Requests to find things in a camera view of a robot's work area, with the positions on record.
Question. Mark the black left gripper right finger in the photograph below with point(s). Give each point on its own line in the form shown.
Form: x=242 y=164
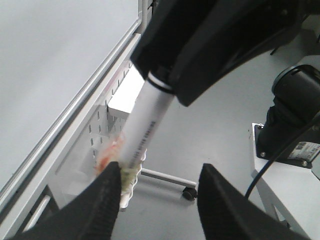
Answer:
x=225 y=213

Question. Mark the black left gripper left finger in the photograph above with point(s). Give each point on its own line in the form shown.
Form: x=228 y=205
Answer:
x=90 y=216

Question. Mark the white whiteboard marker pen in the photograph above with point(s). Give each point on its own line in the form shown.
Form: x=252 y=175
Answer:
x=148 y=111

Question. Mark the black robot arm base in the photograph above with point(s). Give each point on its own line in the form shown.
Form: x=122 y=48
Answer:
x=287 y=134

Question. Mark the large white whiteboard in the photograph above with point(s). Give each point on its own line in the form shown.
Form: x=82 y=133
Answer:
x=52 y=54

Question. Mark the black caster wheel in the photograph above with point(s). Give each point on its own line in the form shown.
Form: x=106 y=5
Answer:
x=189 y=194

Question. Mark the white perforated metal panel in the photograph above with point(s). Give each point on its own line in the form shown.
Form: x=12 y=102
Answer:
x=101 y=127

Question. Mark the black overhead gripper part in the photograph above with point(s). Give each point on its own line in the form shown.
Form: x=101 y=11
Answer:
x=192 y=44

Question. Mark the white metal stand frame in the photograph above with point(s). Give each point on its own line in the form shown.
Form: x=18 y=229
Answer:
x=74 y=164

